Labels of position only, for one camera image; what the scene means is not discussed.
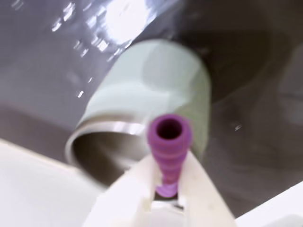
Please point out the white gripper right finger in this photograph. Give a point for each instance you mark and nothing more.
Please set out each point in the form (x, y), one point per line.
(203, 201)

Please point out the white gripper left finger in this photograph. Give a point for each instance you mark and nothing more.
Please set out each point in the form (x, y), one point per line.
(127, 201)

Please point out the purple ribbed pen grip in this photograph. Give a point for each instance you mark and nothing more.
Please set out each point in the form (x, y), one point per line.
(168, 163)

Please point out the pale green steel cup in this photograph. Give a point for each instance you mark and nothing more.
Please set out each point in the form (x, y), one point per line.
(132, 94)

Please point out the dark grey glossy mat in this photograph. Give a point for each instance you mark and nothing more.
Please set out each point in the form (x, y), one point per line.
(35, 82)

